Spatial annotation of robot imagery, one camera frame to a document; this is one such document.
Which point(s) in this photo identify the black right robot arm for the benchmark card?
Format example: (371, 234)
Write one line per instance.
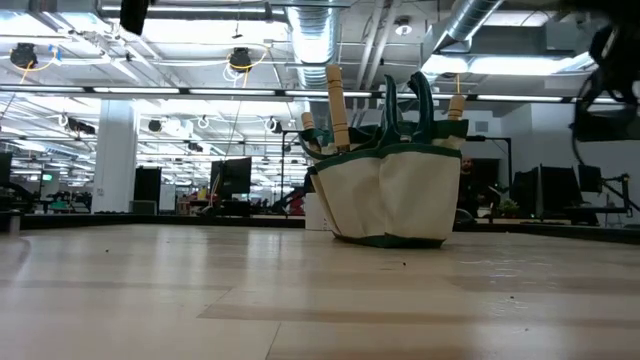
(620, 55)

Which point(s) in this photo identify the white column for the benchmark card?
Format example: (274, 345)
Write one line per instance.
(115, 155)

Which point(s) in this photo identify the black computer monitor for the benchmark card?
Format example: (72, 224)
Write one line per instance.
(231, 176)
(526, 192)
(590, 177)
(561, 187)
(5, 170)

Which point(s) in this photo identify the silver spiral air duct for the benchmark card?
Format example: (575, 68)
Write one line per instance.
(465, 25)
(312, 45)

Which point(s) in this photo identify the black cabinet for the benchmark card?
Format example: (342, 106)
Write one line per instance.
(147, 186)

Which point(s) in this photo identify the white box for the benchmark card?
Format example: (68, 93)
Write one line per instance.
(315, 212)

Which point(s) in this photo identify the small green potted plant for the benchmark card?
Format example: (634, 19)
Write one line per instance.
(509, 206)

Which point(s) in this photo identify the beige green canvas gardening bag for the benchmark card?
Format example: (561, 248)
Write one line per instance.
(395, 200)

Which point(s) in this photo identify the black beam with light strips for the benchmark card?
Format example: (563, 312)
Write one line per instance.
(280, 93)

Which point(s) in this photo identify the black station frame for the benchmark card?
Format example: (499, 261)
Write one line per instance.
(487, 138)
(283, 165)

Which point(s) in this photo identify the person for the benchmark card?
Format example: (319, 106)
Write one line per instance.
(469, 187)

